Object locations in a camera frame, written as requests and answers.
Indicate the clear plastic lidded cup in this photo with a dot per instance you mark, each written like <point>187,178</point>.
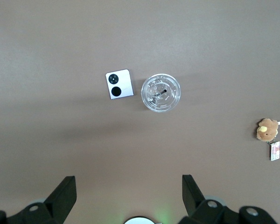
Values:
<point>154,102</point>

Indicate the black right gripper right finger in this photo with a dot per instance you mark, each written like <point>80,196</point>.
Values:
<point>196,205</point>

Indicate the black drinking straw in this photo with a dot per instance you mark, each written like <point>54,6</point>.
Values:
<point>164,91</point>

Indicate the small printed tag card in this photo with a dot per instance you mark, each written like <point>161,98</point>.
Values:
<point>275,151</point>

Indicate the brown plush toy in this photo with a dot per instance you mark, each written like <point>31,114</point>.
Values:
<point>267,130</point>

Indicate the lavender flip phone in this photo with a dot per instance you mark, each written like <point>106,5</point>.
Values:
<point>119,84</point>

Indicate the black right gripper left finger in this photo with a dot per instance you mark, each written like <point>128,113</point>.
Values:
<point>58,203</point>

